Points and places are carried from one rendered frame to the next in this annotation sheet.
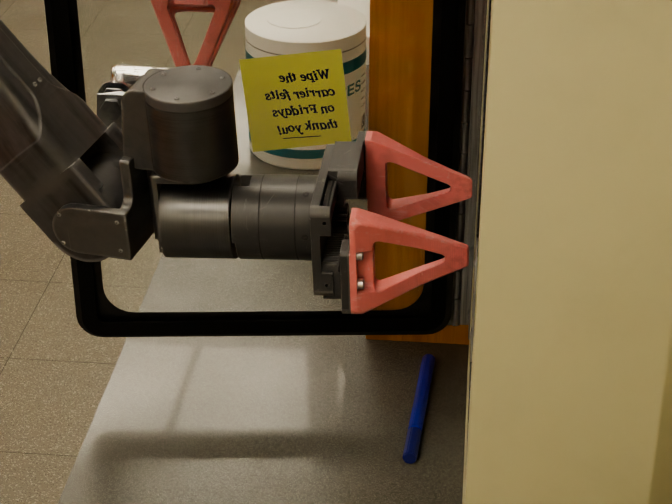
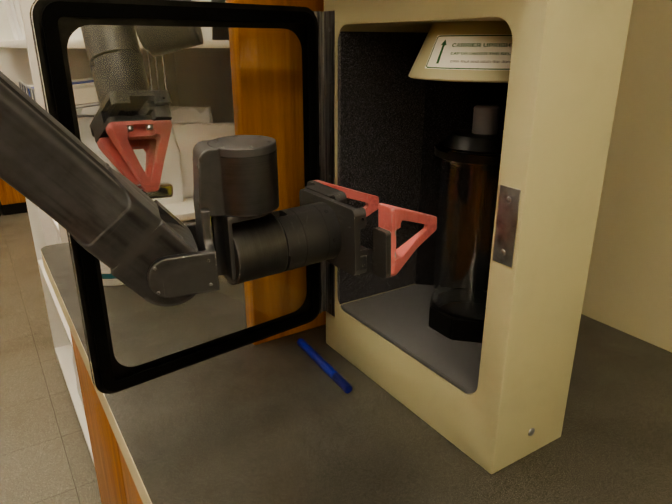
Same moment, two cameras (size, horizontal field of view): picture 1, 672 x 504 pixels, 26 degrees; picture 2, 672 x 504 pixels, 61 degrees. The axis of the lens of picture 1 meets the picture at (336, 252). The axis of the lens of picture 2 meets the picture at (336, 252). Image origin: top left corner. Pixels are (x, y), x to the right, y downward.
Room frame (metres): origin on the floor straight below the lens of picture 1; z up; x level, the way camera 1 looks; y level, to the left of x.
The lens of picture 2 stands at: (0.44, 0.33, 1.35)
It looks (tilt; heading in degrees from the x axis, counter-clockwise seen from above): 20 degrees down; 322
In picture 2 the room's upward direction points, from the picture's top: straight up
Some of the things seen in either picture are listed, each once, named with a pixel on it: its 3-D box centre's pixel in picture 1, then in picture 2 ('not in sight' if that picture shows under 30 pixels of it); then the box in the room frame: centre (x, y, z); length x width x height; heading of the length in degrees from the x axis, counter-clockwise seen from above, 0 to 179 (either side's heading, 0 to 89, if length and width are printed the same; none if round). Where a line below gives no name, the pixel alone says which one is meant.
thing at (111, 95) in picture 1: (112, 126); not in sight; (0.99, 0.17, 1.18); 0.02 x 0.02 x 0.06; 1
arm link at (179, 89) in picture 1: (154, 155); (210, 209); (0.88, 0.12, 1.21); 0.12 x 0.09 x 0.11; 72
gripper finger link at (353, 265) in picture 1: (395, 244); (390, 228); (0.82, -0.04, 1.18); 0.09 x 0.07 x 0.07; 84
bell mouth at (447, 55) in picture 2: not in sight; (493, 50); (0.83, -0.19, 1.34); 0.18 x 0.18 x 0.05
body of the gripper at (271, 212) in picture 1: (292, 217); (309, 234); (0.86, 0.03, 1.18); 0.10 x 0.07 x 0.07; 174
